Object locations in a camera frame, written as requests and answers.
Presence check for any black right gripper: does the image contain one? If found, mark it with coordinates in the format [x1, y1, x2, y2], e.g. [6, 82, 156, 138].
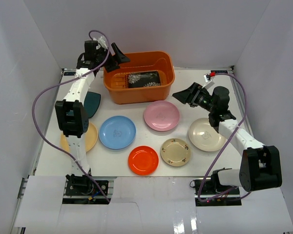
[172, 83, 216, 114]

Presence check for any black floral square plate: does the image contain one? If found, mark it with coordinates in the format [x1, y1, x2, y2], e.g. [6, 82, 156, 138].
[127, 71, 161, 88]

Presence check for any teal square plate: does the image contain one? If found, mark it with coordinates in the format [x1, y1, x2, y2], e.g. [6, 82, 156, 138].
[84, 92, 101, 118]

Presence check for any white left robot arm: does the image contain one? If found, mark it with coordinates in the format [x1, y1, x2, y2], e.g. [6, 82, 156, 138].
[55, 40, 130, 195]

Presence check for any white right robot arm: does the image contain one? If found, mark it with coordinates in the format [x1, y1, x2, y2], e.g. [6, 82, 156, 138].
[172, 83, 282, 195]

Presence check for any orange plastic bin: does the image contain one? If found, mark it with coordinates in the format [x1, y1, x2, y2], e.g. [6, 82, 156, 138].
[103, 51, 175, 104]

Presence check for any pink round plate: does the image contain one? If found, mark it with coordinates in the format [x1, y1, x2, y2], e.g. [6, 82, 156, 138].
[144, 100, 181, 132]

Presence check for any cream white round plate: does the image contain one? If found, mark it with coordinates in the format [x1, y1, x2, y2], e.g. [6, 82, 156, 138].
[188, 118, 227, 152]

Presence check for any beige floral round plate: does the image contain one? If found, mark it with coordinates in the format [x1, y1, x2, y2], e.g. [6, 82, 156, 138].
[160, 138, 191, 167]

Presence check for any blue round plate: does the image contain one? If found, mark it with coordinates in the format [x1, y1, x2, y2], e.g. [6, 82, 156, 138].
[99, 116, 136, 150]

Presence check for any orange round plate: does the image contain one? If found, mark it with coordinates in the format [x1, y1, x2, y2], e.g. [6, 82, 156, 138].
[128, 146, 159, 176]

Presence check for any yellow round plate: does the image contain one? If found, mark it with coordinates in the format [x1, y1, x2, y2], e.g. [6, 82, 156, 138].
[60, 122, 98, 152]

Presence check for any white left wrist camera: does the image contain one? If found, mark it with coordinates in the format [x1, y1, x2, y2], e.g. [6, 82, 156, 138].
[92, 36, 108, 50]

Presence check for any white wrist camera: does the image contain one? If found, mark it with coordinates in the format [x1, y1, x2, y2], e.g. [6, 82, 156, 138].
[92, 36, 108, 50]
[203, 72, 215, 90]

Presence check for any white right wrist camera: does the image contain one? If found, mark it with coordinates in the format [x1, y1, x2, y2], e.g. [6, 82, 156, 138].
[203, 72, 215, 90]

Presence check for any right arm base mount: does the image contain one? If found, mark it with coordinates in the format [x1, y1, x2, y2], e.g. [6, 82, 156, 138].
[189, 177, 242, 207]

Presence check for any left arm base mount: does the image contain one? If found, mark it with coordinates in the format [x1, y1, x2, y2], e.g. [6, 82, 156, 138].
[62, 180, 111, 205]

